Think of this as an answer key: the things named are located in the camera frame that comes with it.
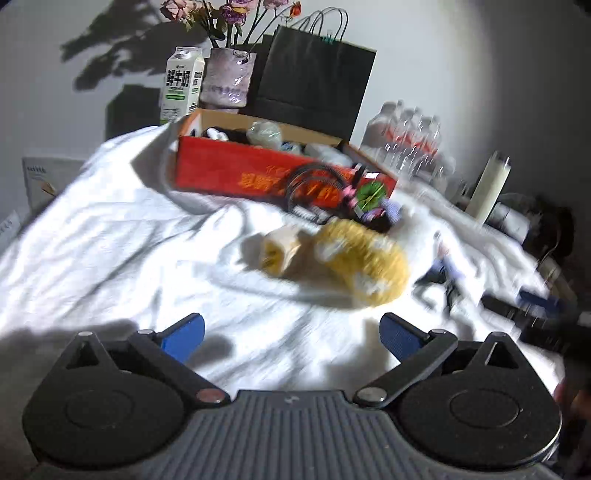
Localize small dark purple item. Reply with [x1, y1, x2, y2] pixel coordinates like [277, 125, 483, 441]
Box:
[413, 231, 467, 315]

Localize red cardboard box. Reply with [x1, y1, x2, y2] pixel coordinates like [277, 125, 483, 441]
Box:
[173, 108, 399, 217]

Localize white thermos bottle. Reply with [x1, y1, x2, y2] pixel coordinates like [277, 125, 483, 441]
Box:
[466, 151, 512, 222]

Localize pack of water bottles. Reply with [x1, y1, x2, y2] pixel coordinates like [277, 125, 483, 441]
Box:
[360, 100, 458, 195]

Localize yellow knitted item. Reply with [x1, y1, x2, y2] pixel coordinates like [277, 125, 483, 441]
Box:
[314, 218, 411, 308]

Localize light purple item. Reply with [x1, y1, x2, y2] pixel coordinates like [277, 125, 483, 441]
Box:
[382, 200, 408, 223]

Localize pink artificial flowers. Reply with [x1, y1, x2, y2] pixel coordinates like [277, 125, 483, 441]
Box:
[159, 0, 303, 58]

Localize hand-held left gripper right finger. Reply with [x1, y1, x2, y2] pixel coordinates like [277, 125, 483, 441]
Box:
[353, 312, 525, 409]

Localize pink small item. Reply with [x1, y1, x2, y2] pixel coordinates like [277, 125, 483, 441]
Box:
[341, 178, 366, 209]

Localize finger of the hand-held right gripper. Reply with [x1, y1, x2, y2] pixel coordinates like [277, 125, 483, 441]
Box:
[518, 290, 568, 315]

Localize white cloth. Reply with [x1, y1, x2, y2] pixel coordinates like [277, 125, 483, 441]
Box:
[0, 122, 573, 407]

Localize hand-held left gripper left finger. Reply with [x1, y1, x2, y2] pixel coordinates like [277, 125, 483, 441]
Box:
[65, 313, 232, 408]

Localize cream yellow small item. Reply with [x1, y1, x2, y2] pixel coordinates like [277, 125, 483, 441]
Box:
[259, 225, 305, 278]

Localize pale purple vase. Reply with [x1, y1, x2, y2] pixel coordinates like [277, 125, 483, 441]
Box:
[199, 47, 257, 110]

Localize pale green bundle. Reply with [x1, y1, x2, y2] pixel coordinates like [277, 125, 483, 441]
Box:
[247, 121, 283, 149]

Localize black cable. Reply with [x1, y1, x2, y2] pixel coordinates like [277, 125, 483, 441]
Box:
[283, 162, 356, 223]

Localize white flat box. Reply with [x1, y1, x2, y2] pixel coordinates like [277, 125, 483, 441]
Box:
[22, 156, 86, 213]

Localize dark bag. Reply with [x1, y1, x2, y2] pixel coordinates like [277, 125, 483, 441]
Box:
[501, 193, 577, 259]

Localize white green milk carton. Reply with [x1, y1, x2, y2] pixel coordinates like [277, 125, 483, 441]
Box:
[159, 46, 205, 125]

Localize black paper bag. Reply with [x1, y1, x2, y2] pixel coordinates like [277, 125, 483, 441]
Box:
[240, 9, 377, 146]

